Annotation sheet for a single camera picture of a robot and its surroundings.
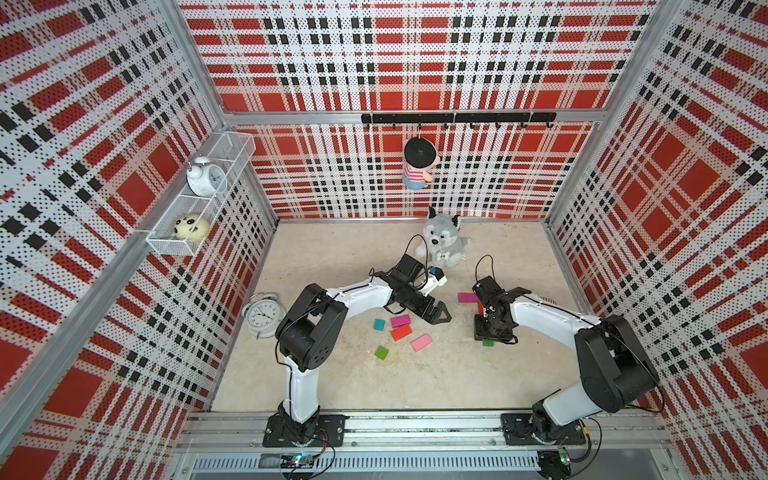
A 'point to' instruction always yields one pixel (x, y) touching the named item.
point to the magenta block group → (400, 321)
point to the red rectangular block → (480, 308)
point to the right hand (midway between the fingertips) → (489, 335)
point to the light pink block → (421, 342)
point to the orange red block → (401, 332)
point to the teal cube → (379, 324)
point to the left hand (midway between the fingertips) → (442, 311)
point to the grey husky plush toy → (442, 244)
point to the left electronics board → (297, 461)
